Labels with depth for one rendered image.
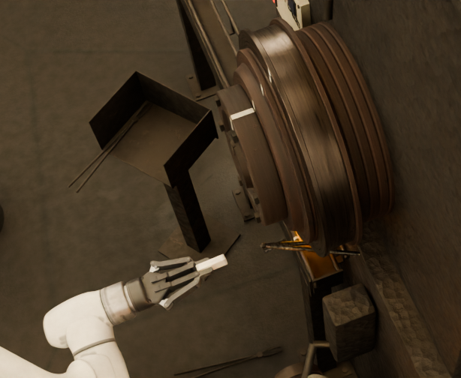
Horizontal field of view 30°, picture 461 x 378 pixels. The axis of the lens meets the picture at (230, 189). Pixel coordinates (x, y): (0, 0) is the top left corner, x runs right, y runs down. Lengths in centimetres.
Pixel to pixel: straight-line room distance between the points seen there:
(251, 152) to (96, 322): 64
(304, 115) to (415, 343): 54
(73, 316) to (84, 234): 102
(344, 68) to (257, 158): 22
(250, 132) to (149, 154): 84
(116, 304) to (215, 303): 83
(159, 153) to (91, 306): 55
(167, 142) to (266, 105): 86
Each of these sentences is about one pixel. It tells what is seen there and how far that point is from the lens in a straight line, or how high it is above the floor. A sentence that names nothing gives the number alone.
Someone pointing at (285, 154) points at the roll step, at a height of 125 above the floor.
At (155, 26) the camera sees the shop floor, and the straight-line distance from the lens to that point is 344.
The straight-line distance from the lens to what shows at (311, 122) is 145.
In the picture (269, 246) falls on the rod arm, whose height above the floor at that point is 90.
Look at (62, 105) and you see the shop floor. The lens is 330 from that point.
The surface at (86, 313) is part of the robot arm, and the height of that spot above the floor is 76.
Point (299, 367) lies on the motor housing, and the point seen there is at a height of 53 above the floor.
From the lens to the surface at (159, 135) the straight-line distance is 237.
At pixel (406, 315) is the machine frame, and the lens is 176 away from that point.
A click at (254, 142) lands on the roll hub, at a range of 152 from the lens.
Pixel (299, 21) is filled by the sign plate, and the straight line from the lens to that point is 177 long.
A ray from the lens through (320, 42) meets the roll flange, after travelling 156.
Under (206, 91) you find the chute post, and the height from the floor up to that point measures 1.
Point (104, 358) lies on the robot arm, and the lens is 194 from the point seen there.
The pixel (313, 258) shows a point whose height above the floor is 66.
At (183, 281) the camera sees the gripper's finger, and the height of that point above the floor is 75.
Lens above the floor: 250
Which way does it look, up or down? 58 degrees down
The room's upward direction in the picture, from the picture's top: 14 degrees counter-clockwise
